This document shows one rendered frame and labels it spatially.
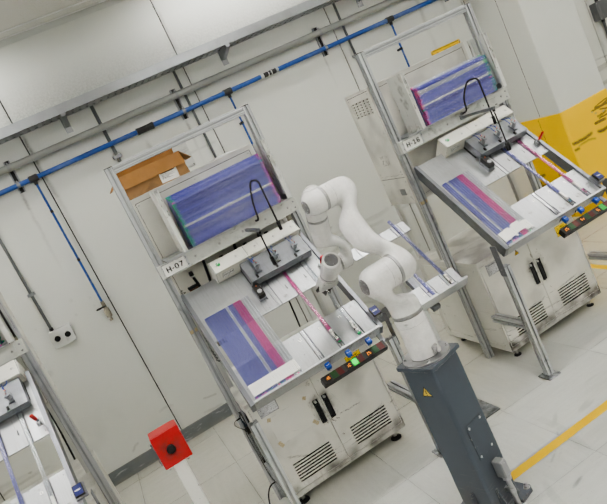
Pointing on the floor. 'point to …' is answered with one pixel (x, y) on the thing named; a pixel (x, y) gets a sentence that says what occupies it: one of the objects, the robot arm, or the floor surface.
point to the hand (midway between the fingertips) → (326, 290)
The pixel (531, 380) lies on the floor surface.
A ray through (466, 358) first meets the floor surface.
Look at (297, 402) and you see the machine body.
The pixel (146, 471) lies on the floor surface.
